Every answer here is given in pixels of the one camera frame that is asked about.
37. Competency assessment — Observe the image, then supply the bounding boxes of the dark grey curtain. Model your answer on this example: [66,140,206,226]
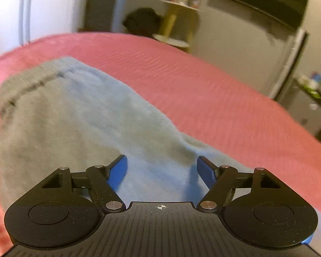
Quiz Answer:
[84,0,121,33]

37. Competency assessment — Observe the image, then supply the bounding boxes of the grey drawer cabinet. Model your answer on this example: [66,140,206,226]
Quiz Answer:
[279,79,321,137]

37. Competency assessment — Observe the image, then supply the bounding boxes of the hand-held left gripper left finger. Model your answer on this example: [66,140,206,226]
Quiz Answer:
[40,154,128,212]

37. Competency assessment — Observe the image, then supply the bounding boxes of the white standing panel heater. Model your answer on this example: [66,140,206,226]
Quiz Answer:
[267,28,309,102]

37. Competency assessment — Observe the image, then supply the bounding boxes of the blue and white box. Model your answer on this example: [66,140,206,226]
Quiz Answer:
[309,72,321,89]

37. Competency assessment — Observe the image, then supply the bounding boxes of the yellow-legged side table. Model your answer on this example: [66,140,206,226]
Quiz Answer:
[153,0,202,52]

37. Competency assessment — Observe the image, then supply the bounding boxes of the black bag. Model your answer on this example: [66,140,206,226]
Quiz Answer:
[122,7,162,36]

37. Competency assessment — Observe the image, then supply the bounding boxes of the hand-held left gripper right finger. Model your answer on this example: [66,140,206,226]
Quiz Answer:
[196,155,282,213]

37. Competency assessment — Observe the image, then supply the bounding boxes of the pink ribbed blanket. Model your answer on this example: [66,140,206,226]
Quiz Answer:
[0,32,321,257]

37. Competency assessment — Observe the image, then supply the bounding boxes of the grey pants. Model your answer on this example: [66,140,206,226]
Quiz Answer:
[0,56,254,215]

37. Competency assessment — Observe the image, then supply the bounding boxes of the green cloth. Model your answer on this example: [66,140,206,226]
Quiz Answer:
[303,84,321,95]

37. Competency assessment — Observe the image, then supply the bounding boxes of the white door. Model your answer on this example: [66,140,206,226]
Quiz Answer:
[0,0,89,59]

